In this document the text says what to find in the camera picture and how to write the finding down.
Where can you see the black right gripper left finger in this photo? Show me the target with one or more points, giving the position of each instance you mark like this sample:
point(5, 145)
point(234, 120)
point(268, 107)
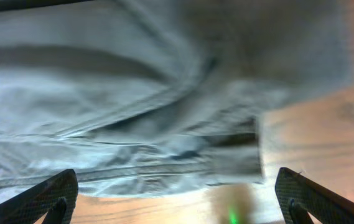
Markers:
point(54, 199)

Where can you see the grey shorts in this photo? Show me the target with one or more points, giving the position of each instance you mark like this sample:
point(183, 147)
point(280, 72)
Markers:
point(147, 98)

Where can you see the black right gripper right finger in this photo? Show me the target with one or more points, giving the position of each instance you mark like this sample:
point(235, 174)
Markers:
point(300, 199)

